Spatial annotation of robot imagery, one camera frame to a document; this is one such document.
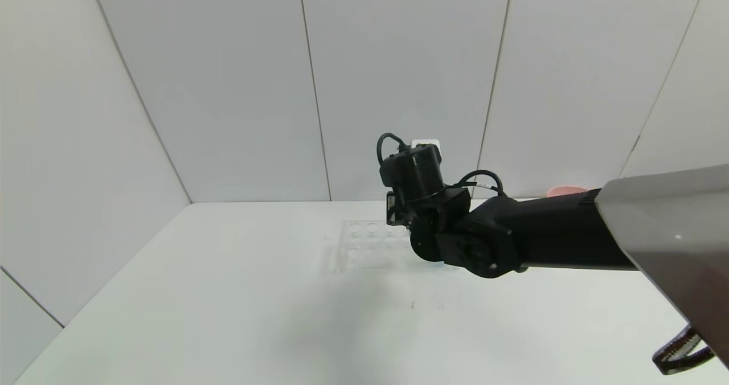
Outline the clear acrylic test tube rack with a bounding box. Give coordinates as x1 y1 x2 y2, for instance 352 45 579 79
332 220 415 275

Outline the pink bowl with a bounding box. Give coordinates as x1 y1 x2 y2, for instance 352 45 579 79
546 186 593 199

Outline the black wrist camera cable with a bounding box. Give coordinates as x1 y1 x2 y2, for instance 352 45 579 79
376 133 408 168

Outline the black cable with white tag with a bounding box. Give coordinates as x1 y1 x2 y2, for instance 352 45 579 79
456 170 506 196

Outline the black corrugated cable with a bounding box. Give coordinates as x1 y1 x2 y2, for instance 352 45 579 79
652 327 716 375

